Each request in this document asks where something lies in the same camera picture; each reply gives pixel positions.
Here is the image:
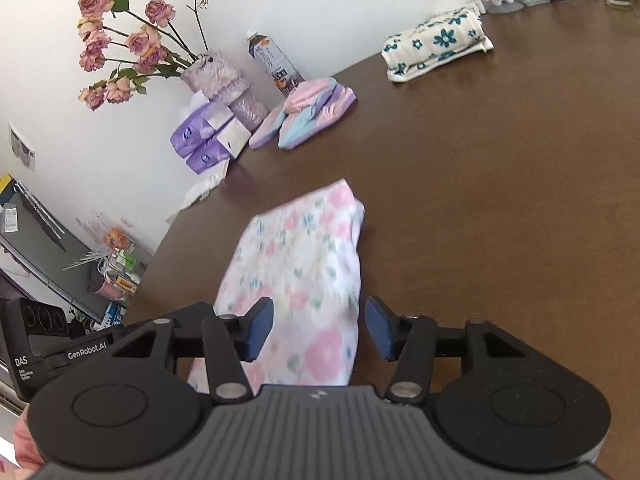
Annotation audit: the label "white wall outlet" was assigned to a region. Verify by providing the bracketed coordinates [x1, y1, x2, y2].
[8, 122, 37, 172]

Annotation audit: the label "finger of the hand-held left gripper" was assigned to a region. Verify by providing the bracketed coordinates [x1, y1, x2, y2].
[122, 301, 217, 333]

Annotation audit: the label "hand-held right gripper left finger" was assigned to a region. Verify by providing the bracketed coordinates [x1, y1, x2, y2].
[112, 296, 275, 402]

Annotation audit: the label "pastel pink purple garment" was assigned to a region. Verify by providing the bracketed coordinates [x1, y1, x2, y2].
[248, 105, 291, 151]
[277, 77, 358, 151]

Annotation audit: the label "pink floral dress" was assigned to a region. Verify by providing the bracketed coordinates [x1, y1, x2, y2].
[187, 178, 366, 395]

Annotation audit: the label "loose white tissue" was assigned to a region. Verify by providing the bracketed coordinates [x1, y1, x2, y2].
[180, 167, 230, 209]

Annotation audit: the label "clear basket of sundries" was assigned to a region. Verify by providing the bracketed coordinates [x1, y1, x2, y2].
[62, 212, 153, 311]

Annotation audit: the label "purple tissue pack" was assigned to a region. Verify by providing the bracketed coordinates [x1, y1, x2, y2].
[170, 100, 233, 157]
[186, 119, 252, 176]

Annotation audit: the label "tea drink bottle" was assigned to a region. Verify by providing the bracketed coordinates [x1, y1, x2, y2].
[245, 28, 306, 98]

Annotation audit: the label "person's pink clothing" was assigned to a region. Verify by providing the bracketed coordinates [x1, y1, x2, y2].
[12, 405, 41, 471]

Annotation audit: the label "grey side table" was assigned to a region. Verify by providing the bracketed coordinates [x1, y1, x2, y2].
[0, 175, 108, 311]

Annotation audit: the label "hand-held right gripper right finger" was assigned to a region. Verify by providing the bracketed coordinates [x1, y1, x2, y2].
[365, 296, 526, 403]

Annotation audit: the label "dried pink rose bouquet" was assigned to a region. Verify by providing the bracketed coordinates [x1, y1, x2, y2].
[76, 0, 193, 112]

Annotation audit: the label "purple textured vase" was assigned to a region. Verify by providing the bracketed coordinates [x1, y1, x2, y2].
[180, 47, 271, 131]

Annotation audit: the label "folded cream teal-flower cloth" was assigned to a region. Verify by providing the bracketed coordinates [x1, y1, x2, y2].
[381, 6, 495, 83]

